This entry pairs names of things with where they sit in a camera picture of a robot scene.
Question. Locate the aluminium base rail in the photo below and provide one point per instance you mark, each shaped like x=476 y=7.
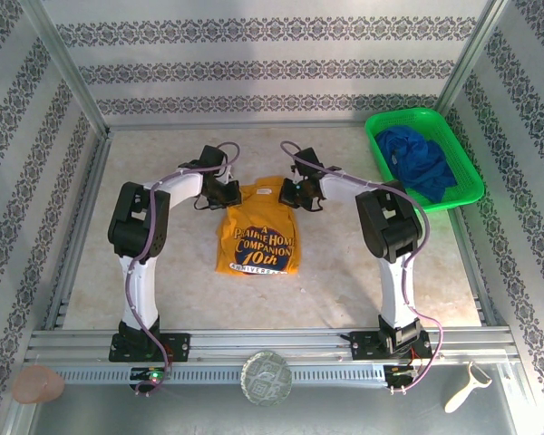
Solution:
x=263 y=340

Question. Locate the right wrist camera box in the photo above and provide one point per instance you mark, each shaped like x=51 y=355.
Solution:
x=308 y=158

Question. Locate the blue cloth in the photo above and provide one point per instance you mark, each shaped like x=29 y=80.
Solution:
x=417 y=167

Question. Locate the green plastic basket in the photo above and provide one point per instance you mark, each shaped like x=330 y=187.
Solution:
x=462 y=154

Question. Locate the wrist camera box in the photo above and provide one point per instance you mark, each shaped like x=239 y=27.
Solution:
x=212 y=156
x=308 y=158

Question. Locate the pink translucent cup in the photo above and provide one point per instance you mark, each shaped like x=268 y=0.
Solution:
x=36 y=387

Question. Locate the aluminium frame post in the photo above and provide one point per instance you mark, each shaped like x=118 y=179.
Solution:
x=469 y=50
x=63 y=63

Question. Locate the white peeler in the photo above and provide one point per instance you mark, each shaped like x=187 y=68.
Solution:
x=462 y=394

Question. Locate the round patterned glass dish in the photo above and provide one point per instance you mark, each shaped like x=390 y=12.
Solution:
x=266 y=378

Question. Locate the aluminium back rail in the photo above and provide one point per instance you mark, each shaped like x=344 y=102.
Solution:
x=231 y=125

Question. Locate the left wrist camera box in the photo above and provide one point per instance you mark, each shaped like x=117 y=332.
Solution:
x=212 y=156

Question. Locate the yellow t-shirt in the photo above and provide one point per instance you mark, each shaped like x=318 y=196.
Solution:
x=258 y=231

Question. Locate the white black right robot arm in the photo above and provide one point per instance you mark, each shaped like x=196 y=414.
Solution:
x=390 y=254

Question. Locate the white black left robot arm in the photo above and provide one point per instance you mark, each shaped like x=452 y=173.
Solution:
x=138 y=272

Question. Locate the small circuit board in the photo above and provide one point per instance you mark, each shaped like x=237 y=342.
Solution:
x=152 y=374
x=401 y=370

